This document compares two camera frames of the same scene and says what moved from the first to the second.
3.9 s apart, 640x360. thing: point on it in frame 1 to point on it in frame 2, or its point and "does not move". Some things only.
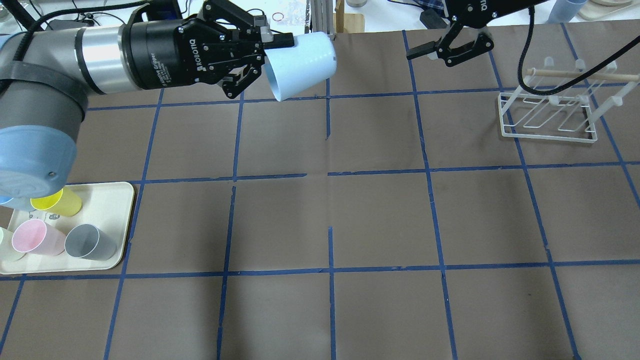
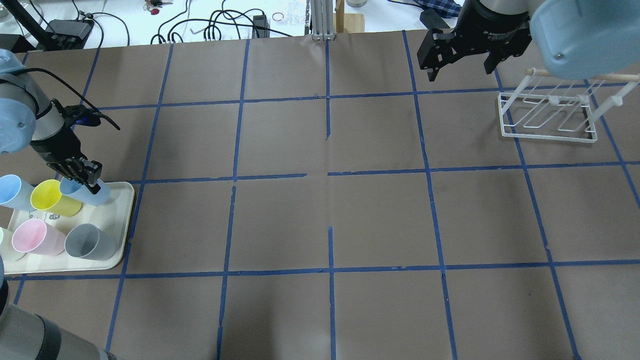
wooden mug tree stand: (346, 22) does not move
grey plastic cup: (87, 241) does not move
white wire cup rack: (569, 114) does not move
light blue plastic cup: (292, 70) to (73, 189)
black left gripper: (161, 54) to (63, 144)
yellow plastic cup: (65, 202) does not move
